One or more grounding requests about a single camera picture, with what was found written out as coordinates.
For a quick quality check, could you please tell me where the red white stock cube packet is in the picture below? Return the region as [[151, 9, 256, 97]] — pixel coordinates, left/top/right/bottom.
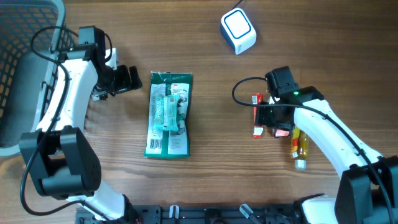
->
[[272, 129, 290, 138]]

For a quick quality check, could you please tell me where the red Nescafe stick sachet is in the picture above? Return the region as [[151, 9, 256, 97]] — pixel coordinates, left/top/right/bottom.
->
[[252, 93, 264, 139]]

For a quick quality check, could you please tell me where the yellow dish soap bottle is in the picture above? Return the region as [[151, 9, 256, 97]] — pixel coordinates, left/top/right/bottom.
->
[[290, 126, 310, 170]]

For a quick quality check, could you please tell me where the green 3M product package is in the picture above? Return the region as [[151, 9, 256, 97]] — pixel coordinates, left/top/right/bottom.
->
[[144, 72, 192, 159]]

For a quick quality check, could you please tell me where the mint green small packet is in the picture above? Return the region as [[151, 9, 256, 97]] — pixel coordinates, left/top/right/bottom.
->
[[154, 95, 179, 131]]

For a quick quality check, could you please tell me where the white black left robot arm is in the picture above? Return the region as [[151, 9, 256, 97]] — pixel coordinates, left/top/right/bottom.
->
[[19, 26, 143, 223]]

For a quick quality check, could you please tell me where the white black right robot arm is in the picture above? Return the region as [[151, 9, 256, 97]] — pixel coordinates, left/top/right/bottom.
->
[[256, 67, 397, 223]]

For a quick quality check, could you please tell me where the white barcode scanner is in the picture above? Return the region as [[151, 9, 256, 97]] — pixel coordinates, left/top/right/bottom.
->
[[220, 8, 257, 55]]

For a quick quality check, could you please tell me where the grey plastic shopping basket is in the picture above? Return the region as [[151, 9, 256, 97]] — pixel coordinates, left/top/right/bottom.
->
[[1, 0, 74, 157]]

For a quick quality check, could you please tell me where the black right camera cable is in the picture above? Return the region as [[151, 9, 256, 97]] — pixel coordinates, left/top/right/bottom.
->
[[231, 77, 396, 224]]

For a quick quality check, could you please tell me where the black camera cable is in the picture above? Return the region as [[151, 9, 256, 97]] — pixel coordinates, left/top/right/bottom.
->
[[19, 26, 113, 217], [231, 77, 396, 224]]

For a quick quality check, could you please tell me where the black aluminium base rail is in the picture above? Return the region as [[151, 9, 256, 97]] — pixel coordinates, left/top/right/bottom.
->
[[74, 203, 312, 224]]

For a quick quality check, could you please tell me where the black left camera cable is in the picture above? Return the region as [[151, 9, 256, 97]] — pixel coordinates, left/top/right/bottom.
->
[[19, 26, 113, 217]]

